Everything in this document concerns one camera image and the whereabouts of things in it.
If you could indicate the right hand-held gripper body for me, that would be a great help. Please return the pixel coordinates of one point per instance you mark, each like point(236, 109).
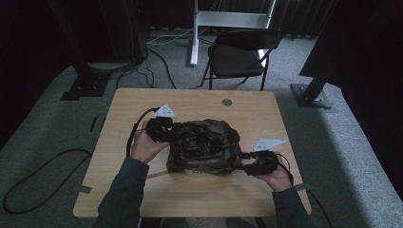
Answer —
point(264, 163)

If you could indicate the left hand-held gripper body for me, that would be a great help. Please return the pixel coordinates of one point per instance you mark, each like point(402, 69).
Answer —
point(160, 129)

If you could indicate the black garbage bag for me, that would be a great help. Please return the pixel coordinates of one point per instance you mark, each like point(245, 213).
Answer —
point(202, 145)

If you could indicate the person's right hand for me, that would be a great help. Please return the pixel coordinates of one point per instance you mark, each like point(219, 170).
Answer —
point(280, 180)

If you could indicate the person's left hand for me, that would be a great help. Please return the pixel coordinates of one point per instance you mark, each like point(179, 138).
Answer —
point(145, 148)

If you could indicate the grey tape strip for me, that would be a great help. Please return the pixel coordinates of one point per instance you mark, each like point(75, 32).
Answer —
point(84, 189)
point(303, 186)

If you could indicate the grey table grommet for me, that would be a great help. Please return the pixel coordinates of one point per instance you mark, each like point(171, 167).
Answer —
point(226, 102)

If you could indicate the black tape strip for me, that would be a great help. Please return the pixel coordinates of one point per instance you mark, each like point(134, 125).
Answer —
point(103, 124)
point(93, 124)

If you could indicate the black metal stand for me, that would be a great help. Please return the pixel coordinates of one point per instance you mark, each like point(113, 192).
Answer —
point(85, 85)
point(312, 95)

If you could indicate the black folding chair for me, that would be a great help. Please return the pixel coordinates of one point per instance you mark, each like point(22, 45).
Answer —
point(236, 60)

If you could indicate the white metal desk frame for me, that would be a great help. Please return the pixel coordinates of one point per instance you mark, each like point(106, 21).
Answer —
point(231, 19)

